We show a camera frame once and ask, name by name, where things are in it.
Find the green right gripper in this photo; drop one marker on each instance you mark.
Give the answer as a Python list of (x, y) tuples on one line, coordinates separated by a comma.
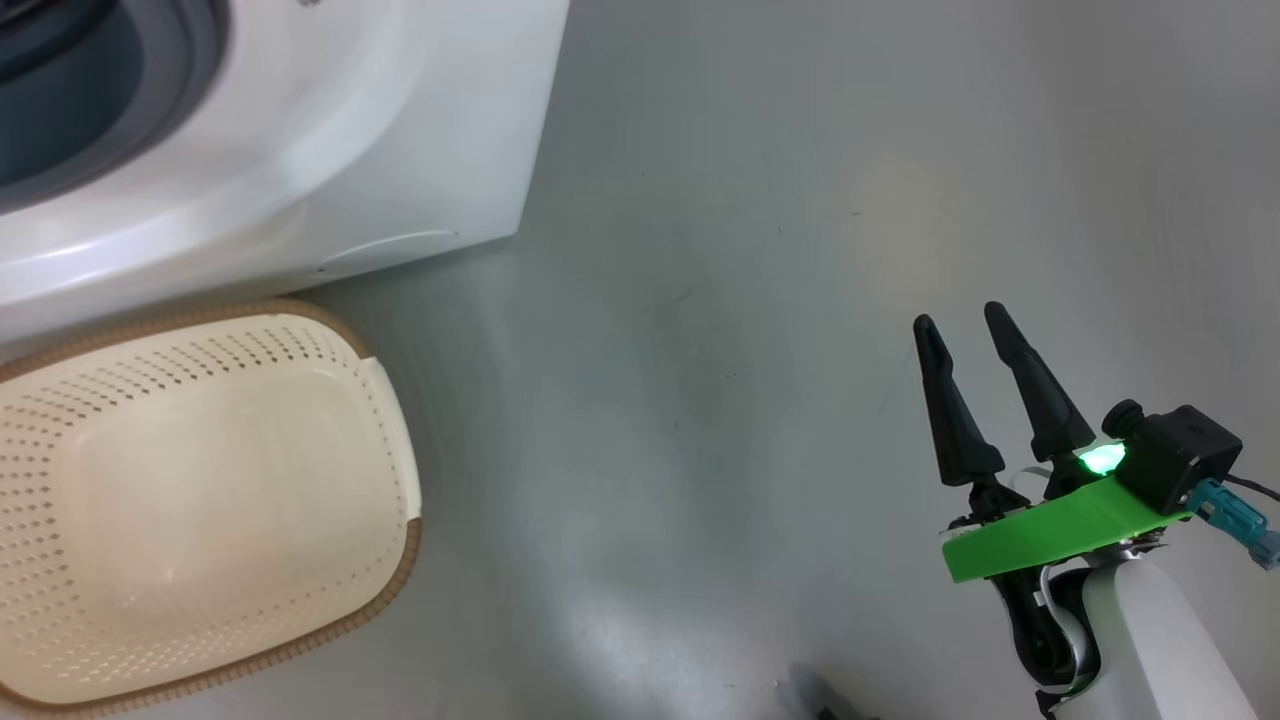
[(1050, 530)]

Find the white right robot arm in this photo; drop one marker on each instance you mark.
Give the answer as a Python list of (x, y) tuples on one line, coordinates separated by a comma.
[(1150, 640)]

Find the white front-load washing machine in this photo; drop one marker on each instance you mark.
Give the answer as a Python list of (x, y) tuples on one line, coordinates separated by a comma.
[(350, 150)]

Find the grey rubber door gasket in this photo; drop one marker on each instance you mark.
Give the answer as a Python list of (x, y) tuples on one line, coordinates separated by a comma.
[(120, 90)]

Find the round white filter cover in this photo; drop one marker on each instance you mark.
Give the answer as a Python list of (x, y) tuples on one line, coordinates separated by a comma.
[(390, 248)]

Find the cream perforated laundry basket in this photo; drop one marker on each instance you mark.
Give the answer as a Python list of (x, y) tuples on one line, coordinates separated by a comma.
[(200, 500)]

